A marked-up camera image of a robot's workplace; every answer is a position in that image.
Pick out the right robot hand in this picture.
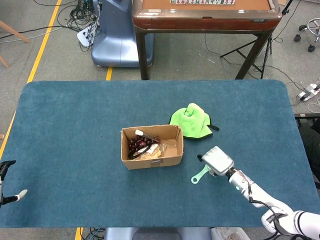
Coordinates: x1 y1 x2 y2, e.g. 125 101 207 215
196 146 235 177

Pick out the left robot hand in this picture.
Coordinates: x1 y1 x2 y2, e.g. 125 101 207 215
0 159 28 207

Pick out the light green scrub brush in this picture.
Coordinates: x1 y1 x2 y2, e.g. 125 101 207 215
190 163 213 185

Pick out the lime green microfiber cloth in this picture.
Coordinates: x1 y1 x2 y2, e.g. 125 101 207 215
167 102 220 139

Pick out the brown cardboard box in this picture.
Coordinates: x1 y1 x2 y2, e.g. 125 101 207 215
120 124 185 171

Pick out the bluish mobile robot base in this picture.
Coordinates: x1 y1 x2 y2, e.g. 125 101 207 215
91 0 155 68

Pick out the bagged bread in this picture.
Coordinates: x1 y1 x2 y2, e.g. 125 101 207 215
133 143 168 161

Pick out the clear plastic bin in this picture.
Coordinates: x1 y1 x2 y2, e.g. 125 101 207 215
211 226 251 240

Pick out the blue felt table mat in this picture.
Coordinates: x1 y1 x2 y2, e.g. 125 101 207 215
0 79 320 229

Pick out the dark red grape bunch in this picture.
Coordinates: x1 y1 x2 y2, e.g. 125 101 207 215
128 136 153 152

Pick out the grey robot torso base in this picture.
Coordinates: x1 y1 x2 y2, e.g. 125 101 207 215
103 226 212 240

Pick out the white floor power strip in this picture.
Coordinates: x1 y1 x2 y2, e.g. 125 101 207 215
296 83 320 102

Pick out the black tripod stand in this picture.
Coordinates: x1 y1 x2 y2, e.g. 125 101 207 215
219 0 293 80

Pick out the brown mahjong table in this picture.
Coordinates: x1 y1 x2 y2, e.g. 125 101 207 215
131 0 283 81

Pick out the chrome stool wheel base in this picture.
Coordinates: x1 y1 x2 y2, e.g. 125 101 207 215
293 18 320 53

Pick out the white chair with wooden legs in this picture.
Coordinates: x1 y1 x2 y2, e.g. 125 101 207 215
0 20 31 70

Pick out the standing mahjong tile row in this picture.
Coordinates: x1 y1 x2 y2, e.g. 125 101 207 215
170 0 236 5

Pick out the white power strip with plugs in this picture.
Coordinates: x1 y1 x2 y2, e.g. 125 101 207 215
76 23 98 47

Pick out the black equipment frame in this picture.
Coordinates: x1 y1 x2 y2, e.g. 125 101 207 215
294 112 320 191

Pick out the black floor cable bundle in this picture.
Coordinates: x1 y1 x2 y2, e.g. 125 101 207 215
33 0 101 52

